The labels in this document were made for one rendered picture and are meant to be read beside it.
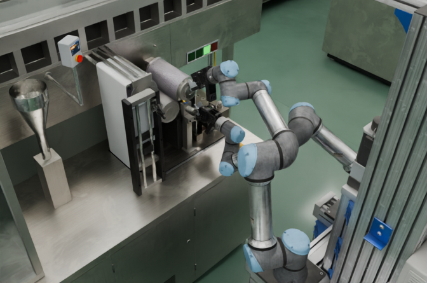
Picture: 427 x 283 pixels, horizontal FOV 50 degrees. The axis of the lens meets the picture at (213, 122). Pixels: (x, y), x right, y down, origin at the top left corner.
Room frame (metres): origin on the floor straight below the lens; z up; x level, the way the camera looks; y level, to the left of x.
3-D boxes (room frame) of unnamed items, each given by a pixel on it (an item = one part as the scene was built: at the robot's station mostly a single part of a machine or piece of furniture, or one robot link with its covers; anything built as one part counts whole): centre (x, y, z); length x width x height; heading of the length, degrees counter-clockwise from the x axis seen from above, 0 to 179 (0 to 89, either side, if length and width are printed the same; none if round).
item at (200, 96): (2.13, 0.11, 1.00); 0.40 x 0.16 x 0.06; 44
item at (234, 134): (1.74, -0.10, 1.11); 0.11 x 0.08 x 0.09; 44
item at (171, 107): (1.89, 0.30, 1.17); 0.26 x 0.12 x 0.12; 44
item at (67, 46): (1.53, 0.54, 1.66); 0.07 x 0.07 x 0.10; 70
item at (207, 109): (1.85, 0.01, 1.12); 0.12 x 0.08 x 0.09; 44
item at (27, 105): (1.46, 0.72, 1.50); 0.14 x 0.14 x 0.06
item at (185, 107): (1.83, 0.13, 1.05); 0.06 x 0.05 x 0.31; 44
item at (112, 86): (1.77, 0.48, 1.17); 0.34 x 0.05 x 0.54; 44
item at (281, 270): (1.16, -0.34, 0.87); 0.15 x 0.15 x 0.10
